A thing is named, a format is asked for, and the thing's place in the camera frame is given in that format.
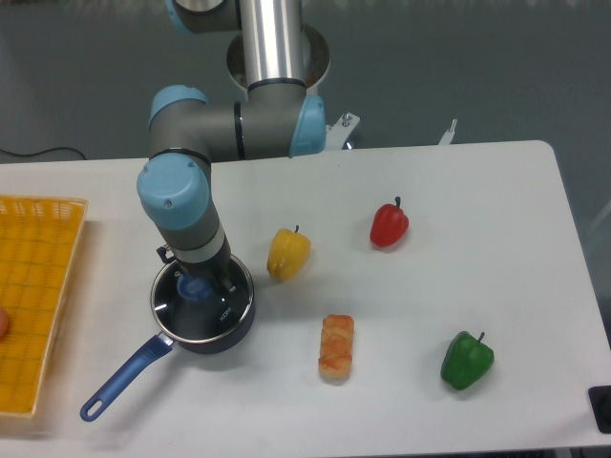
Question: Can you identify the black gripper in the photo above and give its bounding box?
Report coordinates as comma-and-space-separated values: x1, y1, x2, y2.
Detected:
156, 242, 237, 294

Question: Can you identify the glass pot lid blue knob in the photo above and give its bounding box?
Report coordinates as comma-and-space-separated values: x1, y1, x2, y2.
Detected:
150, 256, 256, 354

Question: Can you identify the dark blue saucepan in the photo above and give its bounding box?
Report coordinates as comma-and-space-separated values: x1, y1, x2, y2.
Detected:
79, 256, 256, 422

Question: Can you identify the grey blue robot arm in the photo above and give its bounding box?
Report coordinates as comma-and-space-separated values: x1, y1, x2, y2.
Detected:
137, 1, 327, 280

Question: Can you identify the yellow bell pepper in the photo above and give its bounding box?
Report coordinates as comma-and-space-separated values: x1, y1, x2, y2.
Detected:
266, 224, 311, 281

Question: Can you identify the braided bread loaf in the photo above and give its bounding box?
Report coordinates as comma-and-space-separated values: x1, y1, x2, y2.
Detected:
318, 314, 354, 381

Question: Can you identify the red bell pepper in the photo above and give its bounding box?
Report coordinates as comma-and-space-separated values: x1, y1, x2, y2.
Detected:
369, 197, 410, 248

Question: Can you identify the yellow woven basket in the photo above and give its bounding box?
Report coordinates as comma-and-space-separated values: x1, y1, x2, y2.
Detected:
1, 195, 88, 418

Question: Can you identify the green bell pepper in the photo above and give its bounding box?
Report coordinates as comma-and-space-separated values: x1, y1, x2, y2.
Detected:
440, 331, 495, 391

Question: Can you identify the black device at table edge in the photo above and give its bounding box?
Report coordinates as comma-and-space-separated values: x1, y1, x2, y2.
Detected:
588, 385, 611, 434

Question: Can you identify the black floor cable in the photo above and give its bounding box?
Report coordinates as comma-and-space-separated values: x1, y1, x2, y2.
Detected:
0, 146, 87, 160

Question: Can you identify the white table bracket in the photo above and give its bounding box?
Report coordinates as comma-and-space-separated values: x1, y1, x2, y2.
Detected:
438, 118, 457, 146

